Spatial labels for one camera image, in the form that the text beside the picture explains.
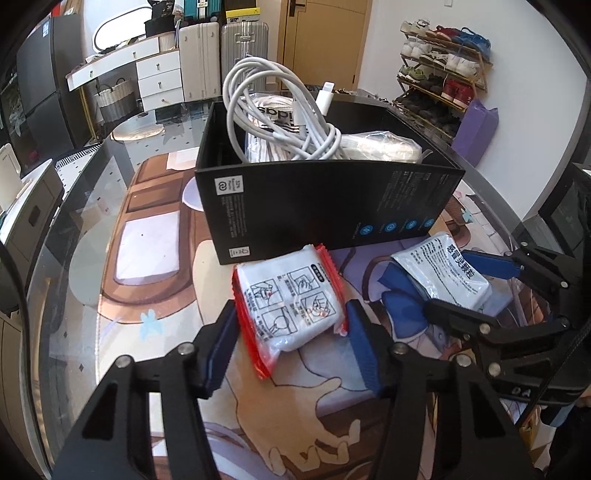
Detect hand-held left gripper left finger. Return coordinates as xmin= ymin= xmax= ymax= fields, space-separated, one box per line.
xmin=51 ymin=300 xmax=239 ymax=480

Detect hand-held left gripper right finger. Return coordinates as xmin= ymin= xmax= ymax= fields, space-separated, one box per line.
xmin=346 ymin=300 xmax=546 ymax=480

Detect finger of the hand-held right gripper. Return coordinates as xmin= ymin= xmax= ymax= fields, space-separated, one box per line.
xmin=462 ymin=244 xmax=578 ymax=301
xmin=383 ymin=263 xmax=573 ymax=352

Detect white packet with blue print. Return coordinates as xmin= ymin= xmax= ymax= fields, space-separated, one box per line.
xmin=390 ymin=232 xmax=492 ymax=317

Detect red-edged white packet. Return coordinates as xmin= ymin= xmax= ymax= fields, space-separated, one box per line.
xmin=231 ymin=244 xmax=347 ymax=380

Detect black cardboard box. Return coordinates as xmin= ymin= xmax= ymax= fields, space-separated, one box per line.
xmin=194 ymin=95 xmax=466 ymax=266

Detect white cable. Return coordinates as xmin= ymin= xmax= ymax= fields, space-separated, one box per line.
xmin=222 ymin=56 xmax=343 ymax=162

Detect white socks pack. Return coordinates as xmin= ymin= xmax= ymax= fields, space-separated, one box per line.
xmin=245 ymin=92 xmax=324 ymax=164

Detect printed cartoon mat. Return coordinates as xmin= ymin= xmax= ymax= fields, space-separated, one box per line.
xmin=95 ymin=138 xmax=555 ymax=480

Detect black screen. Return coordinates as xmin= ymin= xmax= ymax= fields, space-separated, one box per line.
xmin=538 ymin=161 xmax=591 ymax=259

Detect purple bag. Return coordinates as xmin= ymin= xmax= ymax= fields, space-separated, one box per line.
xmin=450 ymin=98 xmax=499 ymax=167

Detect white rolled cloth pack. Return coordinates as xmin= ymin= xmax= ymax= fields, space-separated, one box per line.
xmin=339 ymin=131 xmax=423 ymax=162

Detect rows of racked shoes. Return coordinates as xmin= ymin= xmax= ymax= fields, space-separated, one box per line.
xmin=394 ymin=19 xmax=491 ymax=139

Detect wooden shoe rack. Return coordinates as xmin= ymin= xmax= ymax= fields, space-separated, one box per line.
xmin=392 ymin=19 xmax=492 ymax=139

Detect beige cabinet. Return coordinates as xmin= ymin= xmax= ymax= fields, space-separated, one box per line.
xmin=0 ymin=314 xmax=28 ymax=416

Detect loose shoes group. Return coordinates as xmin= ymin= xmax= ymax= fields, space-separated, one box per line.
xmin=332 ymin=85 xmax=393 ymax=104

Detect grey side cabinet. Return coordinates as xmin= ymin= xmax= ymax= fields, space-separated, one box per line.
xmin=0 ymin=159 xmax=65 ymax=315

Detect round pale rug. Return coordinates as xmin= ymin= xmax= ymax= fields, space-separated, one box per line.
xmin=111 ymin=122 xmax=164 ymax=141

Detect black and white striped rug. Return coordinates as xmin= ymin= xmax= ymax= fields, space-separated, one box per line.
xmin=55 ymin=143 xmax=102 ymax=167

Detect woven basket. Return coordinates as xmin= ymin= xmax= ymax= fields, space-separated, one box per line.
xmin=95 ymin=78 xmax=139 ymax=123

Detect wooden door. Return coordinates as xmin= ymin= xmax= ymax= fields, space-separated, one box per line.
xmin=277 ymin=0 xmax=372 ymax=93

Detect white kettle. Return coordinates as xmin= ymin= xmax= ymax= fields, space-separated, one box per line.
xmin=0 ymin=143 xmax=21 ymax=213

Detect white dresser with drawers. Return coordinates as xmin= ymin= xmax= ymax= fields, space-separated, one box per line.
xmin=66 ymin=34 xmax=183 ymax=112

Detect white suitcase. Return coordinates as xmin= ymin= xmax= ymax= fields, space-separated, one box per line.
xmin=178 ymin=21 xmax=222 ymax=100

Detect black refrigerator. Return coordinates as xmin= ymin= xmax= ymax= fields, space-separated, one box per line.
xmin=16 ymin=14 xmax=90 ymax=160

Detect silver suitcase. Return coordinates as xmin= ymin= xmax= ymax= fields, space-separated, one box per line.
xmin=221 ymin=21 xmax=269 ymax=93

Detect oval mirror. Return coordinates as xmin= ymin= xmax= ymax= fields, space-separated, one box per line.
xmin=92 ymin=11 xmax=153 ymax=54

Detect black bag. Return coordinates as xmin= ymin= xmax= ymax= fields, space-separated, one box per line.
xmin=145 ymin=0 xmax=178 ymax=38

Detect stack of shoe boxes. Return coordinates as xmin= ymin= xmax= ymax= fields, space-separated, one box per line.
xmin=224 ymin=0 xmax=257 ymax=21

